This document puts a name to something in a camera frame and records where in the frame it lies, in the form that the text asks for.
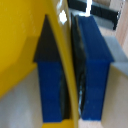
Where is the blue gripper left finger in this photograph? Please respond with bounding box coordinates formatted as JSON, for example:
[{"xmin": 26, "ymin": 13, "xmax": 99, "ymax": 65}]
[{"xmin": 32, "ymin": 14, "xmax": 72, "ymax": 125}]

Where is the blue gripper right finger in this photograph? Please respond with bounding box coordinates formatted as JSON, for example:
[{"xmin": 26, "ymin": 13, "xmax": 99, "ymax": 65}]
[{"xmin": 70, "ymin": 13, "xmax": 115, "ymax": 122}]

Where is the yellow dish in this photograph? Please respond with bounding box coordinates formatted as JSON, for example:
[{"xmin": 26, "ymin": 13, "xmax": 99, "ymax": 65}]
[{"xmin": 0, "ymin": 0, "xmax": 81, "ymax": 128}]

